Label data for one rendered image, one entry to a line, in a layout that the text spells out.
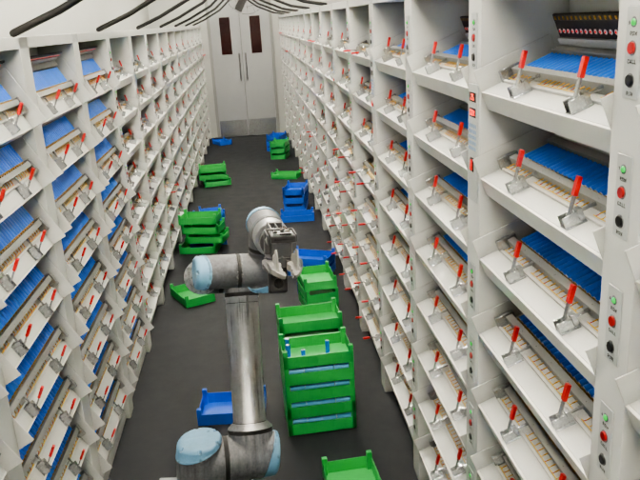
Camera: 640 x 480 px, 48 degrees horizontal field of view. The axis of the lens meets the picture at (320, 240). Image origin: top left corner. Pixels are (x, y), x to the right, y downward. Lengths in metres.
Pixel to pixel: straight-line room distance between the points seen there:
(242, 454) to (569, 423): 1.26
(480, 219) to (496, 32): 0.43
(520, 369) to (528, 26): 0.77
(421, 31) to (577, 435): 1.39
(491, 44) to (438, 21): 0.70
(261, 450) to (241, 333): 0.39
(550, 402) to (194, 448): 1.26
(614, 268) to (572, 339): 0.25
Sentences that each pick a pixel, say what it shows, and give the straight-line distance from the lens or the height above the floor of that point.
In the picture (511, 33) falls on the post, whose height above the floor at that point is 1.67.
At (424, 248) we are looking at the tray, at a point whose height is 0.95.
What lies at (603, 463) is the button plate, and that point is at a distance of 1.29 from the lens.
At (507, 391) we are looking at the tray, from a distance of 1.91.
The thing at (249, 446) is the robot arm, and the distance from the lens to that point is 2.44.
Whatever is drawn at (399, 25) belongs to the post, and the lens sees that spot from 3.07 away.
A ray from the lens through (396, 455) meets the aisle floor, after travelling 3.06.
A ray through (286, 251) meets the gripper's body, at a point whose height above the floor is 1.21.
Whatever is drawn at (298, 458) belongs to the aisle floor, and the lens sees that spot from 3.07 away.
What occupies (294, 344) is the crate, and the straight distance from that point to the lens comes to 3.22.
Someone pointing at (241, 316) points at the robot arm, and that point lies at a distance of 2.42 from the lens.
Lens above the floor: 1.73
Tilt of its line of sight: 17 degrees down
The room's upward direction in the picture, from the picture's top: 3 degrees counter-clockwise
